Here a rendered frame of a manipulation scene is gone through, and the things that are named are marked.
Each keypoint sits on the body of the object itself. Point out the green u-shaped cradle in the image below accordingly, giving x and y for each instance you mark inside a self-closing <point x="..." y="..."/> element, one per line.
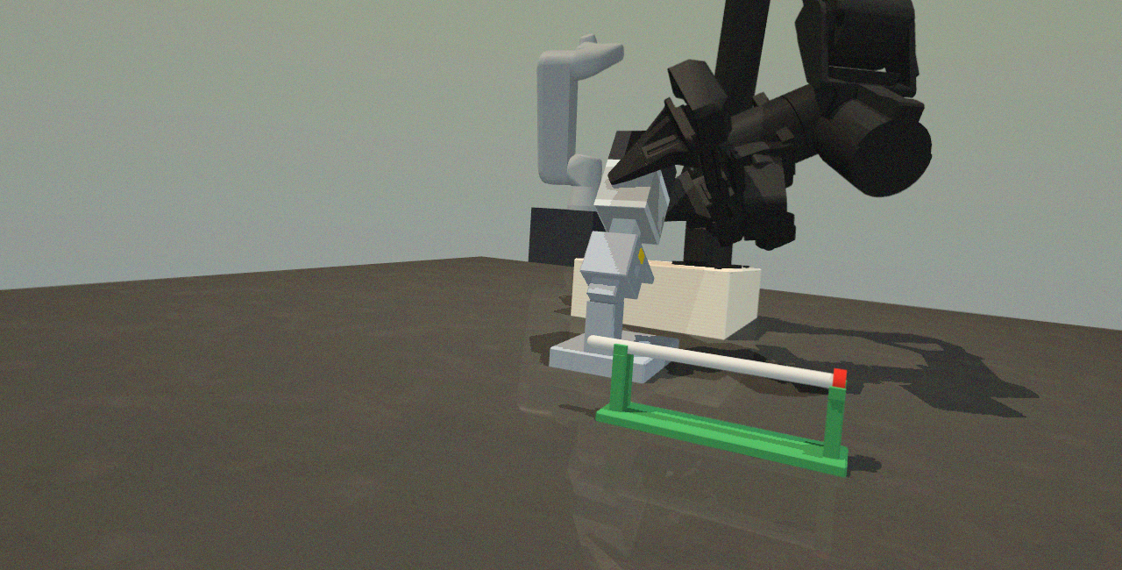
<point x="828" y="457"/>

